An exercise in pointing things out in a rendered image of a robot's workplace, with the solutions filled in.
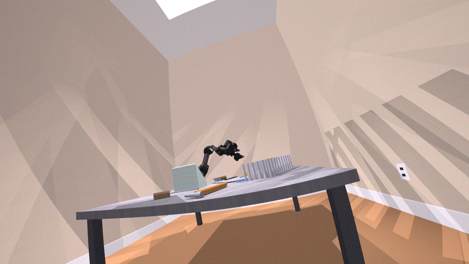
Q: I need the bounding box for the wooden-handled metal rod tool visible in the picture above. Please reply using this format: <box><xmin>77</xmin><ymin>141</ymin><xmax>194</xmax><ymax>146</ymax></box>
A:
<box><xmin>153</xmin><ymin>188</ymin><xmax>199</xmax><ymax>200</ymax></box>

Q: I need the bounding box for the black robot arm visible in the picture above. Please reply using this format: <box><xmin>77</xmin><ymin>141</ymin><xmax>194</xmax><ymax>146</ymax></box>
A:
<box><xmin>198</xmin><ymin>140</ymin><xmax>237</xmax><ymax>177</ymax></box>

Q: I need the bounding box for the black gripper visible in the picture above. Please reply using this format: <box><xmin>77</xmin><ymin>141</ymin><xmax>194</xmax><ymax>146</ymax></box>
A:
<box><xmin>224</xmin><ymin>143</ymin><xmax>244</xmax><ymax>161</ymax></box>

